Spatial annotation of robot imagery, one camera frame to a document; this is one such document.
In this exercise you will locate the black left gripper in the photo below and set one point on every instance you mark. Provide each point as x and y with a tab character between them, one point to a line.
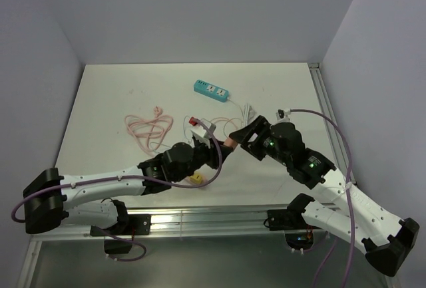
215	158

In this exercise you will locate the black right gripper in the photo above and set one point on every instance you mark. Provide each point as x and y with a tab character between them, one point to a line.
261	126

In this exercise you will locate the salmon pink charger plug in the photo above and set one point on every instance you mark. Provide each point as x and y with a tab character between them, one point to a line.
230	143

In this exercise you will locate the yellow charger plug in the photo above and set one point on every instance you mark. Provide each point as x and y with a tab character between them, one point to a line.
196	179

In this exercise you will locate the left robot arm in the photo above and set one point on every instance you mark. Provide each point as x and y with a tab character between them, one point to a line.
53	199

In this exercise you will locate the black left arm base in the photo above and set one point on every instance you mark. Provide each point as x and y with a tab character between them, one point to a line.
119	242

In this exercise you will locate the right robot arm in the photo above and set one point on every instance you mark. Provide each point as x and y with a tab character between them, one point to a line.
384	238

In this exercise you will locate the teal power strip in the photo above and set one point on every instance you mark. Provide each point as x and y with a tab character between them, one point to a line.
211	91

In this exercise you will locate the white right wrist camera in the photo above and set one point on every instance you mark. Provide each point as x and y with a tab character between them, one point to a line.
283	115

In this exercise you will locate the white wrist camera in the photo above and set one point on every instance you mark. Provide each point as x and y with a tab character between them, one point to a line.
199	133
283	115

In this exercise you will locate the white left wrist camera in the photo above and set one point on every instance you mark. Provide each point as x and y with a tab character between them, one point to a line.
199	133

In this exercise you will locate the aluminium frame rail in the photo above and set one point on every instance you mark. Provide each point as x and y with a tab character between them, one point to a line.
126	114

